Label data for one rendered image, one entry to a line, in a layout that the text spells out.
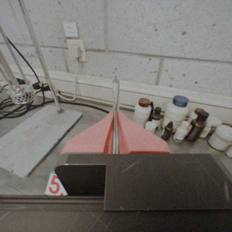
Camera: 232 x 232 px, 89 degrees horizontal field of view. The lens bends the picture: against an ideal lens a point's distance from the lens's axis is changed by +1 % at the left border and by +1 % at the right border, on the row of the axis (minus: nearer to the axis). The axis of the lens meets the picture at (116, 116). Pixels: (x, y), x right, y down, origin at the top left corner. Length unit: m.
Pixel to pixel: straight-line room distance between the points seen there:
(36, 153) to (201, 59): 0.63
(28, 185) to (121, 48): 0.54
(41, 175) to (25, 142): 0.15
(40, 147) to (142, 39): 0.51
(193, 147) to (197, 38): 0.35
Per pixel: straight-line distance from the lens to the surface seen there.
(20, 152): 0.49
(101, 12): 0.56
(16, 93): 0.43
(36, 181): 0.42
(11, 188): 0.44
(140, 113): 0.43
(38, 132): 0.52
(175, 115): 0.45
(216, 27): 0.53
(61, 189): 0.36
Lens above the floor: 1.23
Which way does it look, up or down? 39 degrees down
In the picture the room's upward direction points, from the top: straight up
